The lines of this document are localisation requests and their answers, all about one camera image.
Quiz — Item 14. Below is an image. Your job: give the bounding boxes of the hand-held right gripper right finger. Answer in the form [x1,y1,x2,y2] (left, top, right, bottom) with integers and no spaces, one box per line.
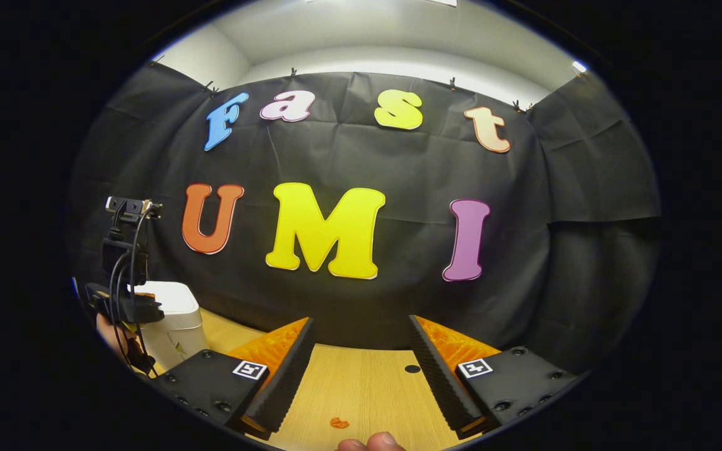
[408,314,581,439]

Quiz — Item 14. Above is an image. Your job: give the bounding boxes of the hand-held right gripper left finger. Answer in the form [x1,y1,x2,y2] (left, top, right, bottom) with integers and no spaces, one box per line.
[154,316,316,441]

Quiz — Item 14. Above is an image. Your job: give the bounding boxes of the white desktop garbage bin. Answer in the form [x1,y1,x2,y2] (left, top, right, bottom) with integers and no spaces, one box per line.
[129,281,210,373]

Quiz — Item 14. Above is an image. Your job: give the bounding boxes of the wooden desktop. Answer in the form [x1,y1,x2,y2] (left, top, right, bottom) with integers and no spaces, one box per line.
[142,307,506,451]

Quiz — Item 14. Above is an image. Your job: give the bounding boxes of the black backdrop cloth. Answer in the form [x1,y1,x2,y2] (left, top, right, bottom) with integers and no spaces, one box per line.
[66,60,661,376]

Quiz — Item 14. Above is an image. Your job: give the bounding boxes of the long ceiling light panel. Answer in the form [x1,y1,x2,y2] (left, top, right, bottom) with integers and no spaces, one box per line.
[308,0,459,7]

